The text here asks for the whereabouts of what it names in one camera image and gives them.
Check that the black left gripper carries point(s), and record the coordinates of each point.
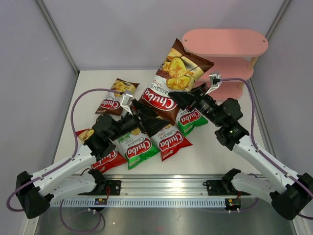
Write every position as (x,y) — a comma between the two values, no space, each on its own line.
(150,126)

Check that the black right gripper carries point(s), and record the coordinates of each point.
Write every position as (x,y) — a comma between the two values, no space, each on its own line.
(184,99)

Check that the green Chuba chips bag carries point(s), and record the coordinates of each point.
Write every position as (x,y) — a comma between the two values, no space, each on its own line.
(187,121)
(136,147)

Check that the large brown Chuba chips bag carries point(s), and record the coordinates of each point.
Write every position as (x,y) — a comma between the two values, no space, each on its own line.
(177,73)

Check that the small brown Chuba chips bag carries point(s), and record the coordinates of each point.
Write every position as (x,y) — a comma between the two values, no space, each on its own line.
(112,102)

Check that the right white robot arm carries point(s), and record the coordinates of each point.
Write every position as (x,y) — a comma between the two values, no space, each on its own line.
(286,190)

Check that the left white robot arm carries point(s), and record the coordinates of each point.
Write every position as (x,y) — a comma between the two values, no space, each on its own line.
(37,191)

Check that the middle red Chuba chips bag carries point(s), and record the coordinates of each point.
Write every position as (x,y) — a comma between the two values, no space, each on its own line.
(169,141)

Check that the red chuba chips bag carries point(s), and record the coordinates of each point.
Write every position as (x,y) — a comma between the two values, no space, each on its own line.
(108,162)
(169,141)

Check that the left red Chuba chips bag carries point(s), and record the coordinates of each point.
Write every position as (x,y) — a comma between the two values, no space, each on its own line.
(108,162)

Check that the pink three-tier shelf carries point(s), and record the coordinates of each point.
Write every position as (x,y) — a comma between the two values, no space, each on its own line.
(234,52)

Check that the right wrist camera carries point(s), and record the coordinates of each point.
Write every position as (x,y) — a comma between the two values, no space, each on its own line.
(215,82)

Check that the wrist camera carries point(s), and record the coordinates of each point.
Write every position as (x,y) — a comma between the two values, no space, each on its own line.
(215,82)
(127,97)

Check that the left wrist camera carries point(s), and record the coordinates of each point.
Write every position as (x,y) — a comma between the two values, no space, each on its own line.
(127,97)

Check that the aluminium mounting rail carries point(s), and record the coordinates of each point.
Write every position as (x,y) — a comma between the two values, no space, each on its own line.
(156,186)

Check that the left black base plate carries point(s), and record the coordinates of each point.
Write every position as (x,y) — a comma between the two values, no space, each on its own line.
(112,187)

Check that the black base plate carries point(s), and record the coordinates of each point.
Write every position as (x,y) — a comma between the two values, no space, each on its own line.
(215,188)
(112,187)

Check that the white slotted cable duct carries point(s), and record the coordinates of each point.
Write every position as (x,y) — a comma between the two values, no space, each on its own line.
(94,202)

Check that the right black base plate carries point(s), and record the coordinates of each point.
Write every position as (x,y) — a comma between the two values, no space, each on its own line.
(215,188)

